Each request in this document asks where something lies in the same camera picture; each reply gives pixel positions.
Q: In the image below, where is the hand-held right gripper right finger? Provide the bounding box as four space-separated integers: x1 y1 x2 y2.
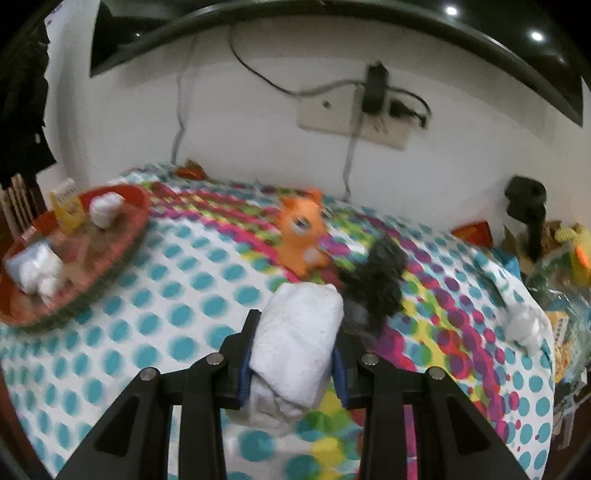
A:
330 335 532 480

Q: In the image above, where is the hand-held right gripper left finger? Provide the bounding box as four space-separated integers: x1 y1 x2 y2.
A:
55 308 264 480

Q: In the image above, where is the white towel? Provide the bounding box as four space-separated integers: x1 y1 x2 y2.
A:
226 282 345 428

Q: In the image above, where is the red woven tray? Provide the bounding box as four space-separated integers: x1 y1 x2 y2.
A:
0 185 152 329

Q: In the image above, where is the white sock bundle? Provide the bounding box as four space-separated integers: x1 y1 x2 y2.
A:
89 191 127 229

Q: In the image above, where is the yellow medicine box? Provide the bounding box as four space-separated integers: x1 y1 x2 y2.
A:
50 179 86 232

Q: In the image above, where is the polka dot tablecloth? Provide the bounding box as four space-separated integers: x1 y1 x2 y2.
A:
0 161 555 480

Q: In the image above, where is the black plastic bag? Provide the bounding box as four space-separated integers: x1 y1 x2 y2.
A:
336 237 409 337

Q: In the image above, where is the orange big-eyed toy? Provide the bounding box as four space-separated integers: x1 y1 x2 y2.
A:
276 188 331 278

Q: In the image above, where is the small white plastic bag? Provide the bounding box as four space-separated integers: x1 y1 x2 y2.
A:
505 302 546 354

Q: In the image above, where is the red packet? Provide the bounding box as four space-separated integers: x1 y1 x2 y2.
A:
451 222 492 245

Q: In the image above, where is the small red wrapper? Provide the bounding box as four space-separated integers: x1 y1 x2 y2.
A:
174 159 206 180

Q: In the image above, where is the brown cardboard box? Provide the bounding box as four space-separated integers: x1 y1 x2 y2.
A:
502 225 532 269

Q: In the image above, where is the yellow box with white label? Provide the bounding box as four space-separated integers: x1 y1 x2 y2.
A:
545 309 571 347

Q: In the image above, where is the clear plastic bag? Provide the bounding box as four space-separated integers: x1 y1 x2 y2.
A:
526 249 591 324

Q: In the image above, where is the black clamp stand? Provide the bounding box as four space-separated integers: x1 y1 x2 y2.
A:
504 175 548 261

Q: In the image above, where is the yellow plush toy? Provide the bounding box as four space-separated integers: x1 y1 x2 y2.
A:
554 224 591 273

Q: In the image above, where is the black plug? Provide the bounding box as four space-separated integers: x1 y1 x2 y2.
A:
390 99 428 127

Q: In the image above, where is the wooden slatted rack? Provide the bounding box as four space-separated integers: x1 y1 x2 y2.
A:
0 173 40 236

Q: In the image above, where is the black charger adapter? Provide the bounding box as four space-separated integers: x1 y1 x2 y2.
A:
362 62 389 114

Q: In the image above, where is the dark cloth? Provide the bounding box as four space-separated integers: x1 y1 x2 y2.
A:
0 18 58 185

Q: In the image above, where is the black charger cable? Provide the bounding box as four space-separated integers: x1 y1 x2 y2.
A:
342 131 358 200

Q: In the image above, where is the thin black cable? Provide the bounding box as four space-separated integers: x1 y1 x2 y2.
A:
172 41 197 164
229 23 370 97

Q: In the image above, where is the white wall outlet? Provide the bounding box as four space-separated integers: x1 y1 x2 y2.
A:
297 83 428 149

